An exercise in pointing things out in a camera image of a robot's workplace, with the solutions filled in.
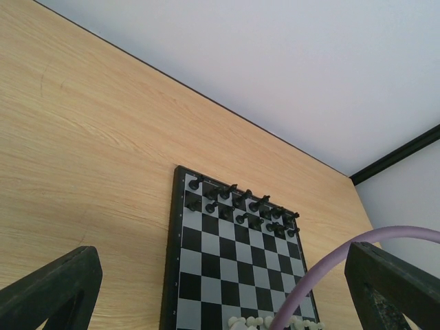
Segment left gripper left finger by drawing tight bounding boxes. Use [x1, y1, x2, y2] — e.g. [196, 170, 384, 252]
[1, 246, 102, 329]

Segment black aluminium frame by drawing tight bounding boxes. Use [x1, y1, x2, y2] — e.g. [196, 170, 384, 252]
[350, 124, 440, 186]

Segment black bishop back row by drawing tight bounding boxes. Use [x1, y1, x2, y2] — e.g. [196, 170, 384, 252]
[219, 184, 238, 199]

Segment black rook far right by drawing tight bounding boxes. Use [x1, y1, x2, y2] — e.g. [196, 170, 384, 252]
[282, 212, 300, 226]

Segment black rook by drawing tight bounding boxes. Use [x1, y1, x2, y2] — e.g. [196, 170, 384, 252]
[282, 212, 300, 226]
[188, 175, 204, 190]

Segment black knight right side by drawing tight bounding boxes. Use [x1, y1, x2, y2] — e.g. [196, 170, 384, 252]
[271, 206, 285, 219]

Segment black king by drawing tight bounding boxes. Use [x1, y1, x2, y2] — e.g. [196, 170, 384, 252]
[248, 195, 270, 212]

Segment black bishop right side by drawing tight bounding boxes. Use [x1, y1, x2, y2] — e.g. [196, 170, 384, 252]
[260, 208, 274, 221]

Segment white chess piece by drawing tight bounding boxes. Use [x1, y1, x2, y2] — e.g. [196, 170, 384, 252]
[289, 316, 305, 330]
[264, 316, 274, 329]
[303, 320, 325, 330]
[245, 316, 263, 330]
[228, 316, 248, 330]

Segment black rook far left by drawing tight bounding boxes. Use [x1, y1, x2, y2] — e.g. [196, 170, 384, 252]
[188, 175, 204, 190]

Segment black queen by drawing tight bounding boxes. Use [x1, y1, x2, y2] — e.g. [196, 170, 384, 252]
[232, 189, 252, 208]

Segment black and silver chessboard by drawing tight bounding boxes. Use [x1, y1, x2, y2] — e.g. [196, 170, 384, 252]
[159, 166, 307, 329]

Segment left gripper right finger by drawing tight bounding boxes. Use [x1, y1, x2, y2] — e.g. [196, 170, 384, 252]
[344, 242, 439, 329]

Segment black knight back row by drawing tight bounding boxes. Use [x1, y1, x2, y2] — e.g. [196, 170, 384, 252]
[204, 187, 221, 201]

